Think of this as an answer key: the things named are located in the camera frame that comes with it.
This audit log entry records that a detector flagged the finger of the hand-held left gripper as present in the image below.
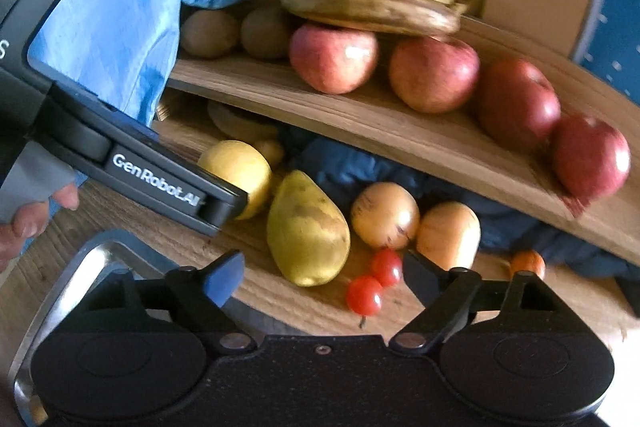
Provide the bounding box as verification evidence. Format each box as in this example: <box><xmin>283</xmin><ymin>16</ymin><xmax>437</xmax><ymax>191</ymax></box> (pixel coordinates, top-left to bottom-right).
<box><xmin>192</xmin><ymin>188</ymin><xmax>250</xmax><ymax>238</ymax></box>

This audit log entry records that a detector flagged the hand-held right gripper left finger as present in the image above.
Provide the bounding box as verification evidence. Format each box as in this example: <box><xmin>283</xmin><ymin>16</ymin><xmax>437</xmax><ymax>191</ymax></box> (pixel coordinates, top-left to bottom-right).
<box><xmin>80</xmin><ymin>249</ymin><xmax>257</xmax><ymax>354</ymax></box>

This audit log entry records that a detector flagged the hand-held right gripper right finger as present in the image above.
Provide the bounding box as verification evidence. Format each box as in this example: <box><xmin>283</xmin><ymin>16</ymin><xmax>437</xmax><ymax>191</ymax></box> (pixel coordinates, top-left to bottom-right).
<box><xmin>389</xmin><ymin>251</ymin><xmax>572</xmax><ymax>354</ymax></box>

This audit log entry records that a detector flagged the red cherry tomato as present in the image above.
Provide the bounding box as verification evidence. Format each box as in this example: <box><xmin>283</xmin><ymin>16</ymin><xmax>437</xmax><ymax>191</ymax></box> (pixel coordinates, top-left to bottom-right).
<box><xmin>346</xmin><ymin>276</ymin><xmax>385</xmax><ymax>315</ymax></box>
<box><xmin>371</xmin><ymin>248</ymin><xmax>404</xmax><ymax>288</ymax></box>

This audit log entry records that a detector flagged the yellow lemon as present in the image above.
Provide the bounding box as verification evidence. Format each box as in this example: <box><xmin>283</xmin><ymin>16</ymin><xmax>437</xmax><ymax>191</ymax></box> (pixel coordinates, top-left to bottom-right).
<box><xmin>196</xmin><ymin>140</ymin><xmax>273</xmax><ymax>220</ymax></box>

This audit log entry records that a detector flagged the small yellow fruit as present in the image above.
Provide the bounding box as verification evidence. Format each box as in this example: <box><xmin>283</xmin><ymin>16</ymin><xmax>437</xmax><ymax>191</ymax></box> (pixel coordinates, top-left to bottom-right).
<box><xmin>255</xmin><ymin>139</ymin><xmax>286</xmax><ymax>168</ymax></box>

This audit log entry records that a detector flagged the yellow green pear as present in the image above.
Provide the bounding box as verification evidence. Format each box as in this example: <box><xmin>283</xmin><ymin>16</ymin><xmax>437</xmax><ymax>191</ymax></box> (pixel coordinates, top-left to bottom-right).
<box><xmin>266</xmin><ymin>170</ymin><xmax>351</xmax><ymax>288</ymax></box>

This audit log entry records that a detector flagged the metal tray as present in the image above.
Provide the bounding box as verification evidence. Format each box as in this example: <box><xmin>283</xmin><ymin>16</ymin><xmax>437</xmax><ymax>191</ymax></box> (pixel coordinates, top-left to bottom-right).
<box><xmin>7</xmin><ymin>229</ymin><xmax>281</xmax><ymax>425</ymax></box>

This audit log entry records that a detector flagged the person's left hand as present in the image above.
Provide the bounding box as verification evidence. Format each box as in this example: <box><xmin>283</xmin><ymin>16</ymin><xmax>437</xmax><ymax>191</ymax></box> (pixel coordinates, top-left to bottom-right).
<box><xmin>0</xmin><ymin>183</ymin><xmax>80</xmax><ymax>270</ymax></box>

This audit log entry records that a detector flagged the round yellow fruit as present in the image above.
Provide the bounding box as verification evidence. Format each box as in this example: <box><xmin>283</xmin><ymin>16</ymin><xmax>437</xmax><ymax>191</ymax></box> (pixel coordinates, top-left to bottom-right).
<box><xmin>416</xmin><ymin>202</ymin><xmax>482</xmax><ymax>271</ymax></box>
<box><xmin>350</xmin><ymin>182</ymin><xmax>421</xmax><ymax>250</ymax></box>

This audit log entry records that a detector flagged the tan flat oval object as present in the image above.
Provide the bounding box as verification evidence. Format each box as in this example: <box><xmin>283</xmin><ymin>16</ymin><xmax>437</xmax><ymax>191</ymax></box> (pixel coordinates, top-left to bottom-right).
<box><xmin>206</xmin><ymin>101</ymin><xmax>280</xmax><ymax>144</ymax></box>

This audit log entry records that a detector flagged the small orange fruit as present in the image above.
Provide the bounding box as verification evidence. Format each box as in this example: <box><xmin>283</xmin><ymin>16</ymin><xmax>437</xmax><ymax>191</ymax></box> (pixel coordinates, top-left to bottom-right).
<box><xmin>510</xmin><ymin>250</ymin><xmax>546</xmax><ymax>280</ymax></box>

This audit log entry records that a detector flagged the dark blue quilted jacket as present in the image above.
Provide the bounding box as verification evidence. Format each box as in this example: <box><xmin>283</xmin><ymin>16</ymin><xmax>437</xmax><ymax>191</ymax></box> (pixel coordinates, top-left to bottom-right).
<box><xmin>277</xmin><ymin>122</ymin><xmax>640</xmax><ymax>280</ymax></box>

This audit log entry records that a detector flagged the light blue cloth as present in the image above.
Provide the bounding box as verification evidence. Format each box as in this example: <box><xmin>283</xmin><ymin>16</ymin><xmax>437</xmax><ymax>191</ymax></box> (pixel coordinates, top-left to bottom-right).
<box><xmin>0</xmin><ymin>0</ymin><xmax>203</xmax><ymax>130</ymax></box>

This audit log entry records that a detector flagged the curved wooden shelf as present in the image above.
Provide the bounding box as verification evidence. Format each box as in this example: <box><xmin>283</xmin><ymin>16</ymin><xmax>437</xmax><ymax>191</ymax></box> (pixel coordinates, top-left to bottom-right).
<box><xmin>152</xmin><ymin>0</ymin><xmax>640</xmax><ymax>265</ymax></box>

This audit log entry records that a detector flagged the brown kiwi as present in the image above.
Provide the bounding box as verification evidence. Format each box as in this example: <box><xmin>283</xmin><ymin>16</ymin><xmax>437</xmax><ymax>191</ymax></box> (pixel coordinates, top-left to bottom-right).
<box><xmin>240</xmin><ymin>4</ymin><xmax>296</xmax><ymax>60</ymax></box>
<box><xmin>180</xmin><ymin>8</ymin><xmax>241</xmax><ymax>59</ymax></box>

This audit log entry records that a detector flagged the red apple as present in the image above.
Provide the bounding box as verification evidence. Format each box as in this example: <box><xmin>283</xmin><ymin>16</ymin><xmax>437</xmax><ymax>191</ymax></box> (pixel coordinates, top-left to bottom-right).
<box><xmin>288</xmin><ymin>23</ymin><xmax>379</xmax><ymax>95</ymax></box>
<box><xmin>389</xmin><ymin>36</ymin><xmax>481</xmax><ymax>114</ymax></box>
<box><xmin>475</xmin><ymin>59</ymin><xmax>562</xmax><ymax>152</ymax></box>
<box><xmin>551</xmin><ymin>114</ymin><xmax>632</xmax><ymax>200</ymax></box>

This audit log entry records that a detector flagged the brown overripe banana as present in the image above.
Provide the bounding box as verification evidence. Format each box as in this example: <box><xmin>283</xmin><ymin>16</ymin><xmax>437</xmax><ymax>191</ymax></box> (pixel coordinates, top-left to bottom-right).
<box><xmin>280</xmin><ymin>0</ymin><xmax>468</xmax><ymax>38</ymax></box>

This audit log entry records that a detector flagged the blue dotted board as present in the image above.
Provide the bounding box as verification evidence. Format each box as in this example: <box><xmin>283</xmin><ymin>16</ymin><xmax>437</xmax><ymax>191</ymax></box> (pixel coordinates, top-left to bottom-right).
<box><xmin>570</xmin><ymin>0</ymin><xmax>640</xmax><ymax>100</ymax></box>

